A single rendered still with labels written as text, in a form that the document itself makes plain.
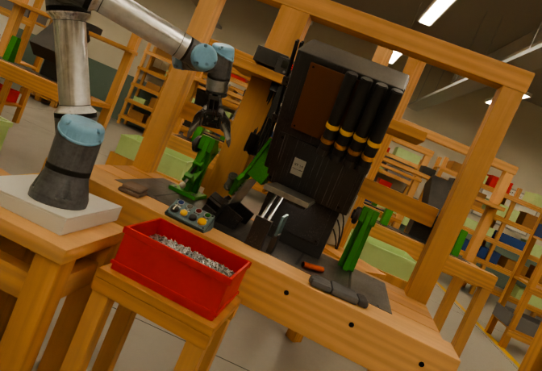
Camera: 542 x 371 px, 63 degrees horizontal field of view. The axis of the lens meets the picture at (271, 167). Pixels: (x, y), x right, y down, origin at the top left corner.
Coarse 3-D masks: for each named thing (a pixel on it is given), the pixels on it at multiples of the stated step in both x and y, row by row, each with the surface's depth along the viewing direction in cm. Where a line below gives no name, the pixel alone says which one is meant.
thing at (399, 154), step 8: (400, 152) 1077; (408, 152) 1075; (400, 160) 1068; (408, 160) 1076; (416, 160) 1075; (416, 168) 1066; (392, 176) 1071; (400, 176) 1080; (384, 184) 1082; (408, 184) 1069; (368, 200) 1086; (384, 208) 1084
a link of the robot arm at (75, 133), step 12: (60, 120) 115; (72, 120) 114; (84, 120) 119; (60, 132) 113; (72, 132) 113; (84, 132) 114; (96, 132) 116; (60, 144) 113; (72, 144) 113; (84, 144) 114; (96, 144) 117; (48, 156) 115; (60, 156) 113; (72, 156) 114; (84, 156) 115; (96, 156) 120; (72, 168) 114; (84, 168) 116
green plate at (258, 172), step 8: (264, 152) 164; (256, 160) 165; (264, 160) 164; (248, 168) 164; (256, 168) 165; (264, 168) 164; (248, 176) 172; (256, 176) 165; (264, 176) 164; (264, 184) 169
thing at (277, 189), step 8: (272, 184) 151; (280, 184) 163; (264, 192) 145; (272, 192) 144; (280, 192) 144; (288, 192) 148; (296, 192) 159; (288, 200) 145; (296, 200) 143; (304, 200) 145; (312, 200) 155; (304, 208) 144
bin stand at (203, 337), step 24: (96, 288) 113; (120, 288) 111; (144, 288) 112; (96, 312) 113; (120, 312) 134; (144, 312) 110; (168, 312) 109; (192, 312) 110; (96, 336) 116; (120, 336) 134; (192, 336) 107; (216, 336) 128; (72, 360) 114; (96, 360) 135; (192, 360) 108
